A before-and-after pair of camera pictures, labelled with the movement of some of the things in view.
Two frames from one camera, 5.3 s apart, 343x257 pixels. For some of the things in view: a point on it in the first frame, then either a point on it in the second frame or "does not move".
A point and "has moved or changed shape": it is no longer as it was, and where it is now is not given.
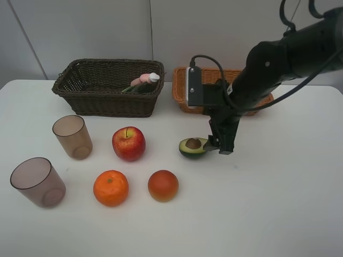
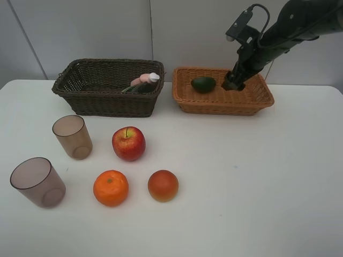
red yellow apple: (128, 143) does not move
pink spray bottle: (152, 77) does not move
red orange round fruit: (163, 185) does not move
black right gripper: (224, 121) to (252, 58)
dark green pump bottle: (142, 87) does not move
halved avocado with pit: (192, 147) has moved or changed shape
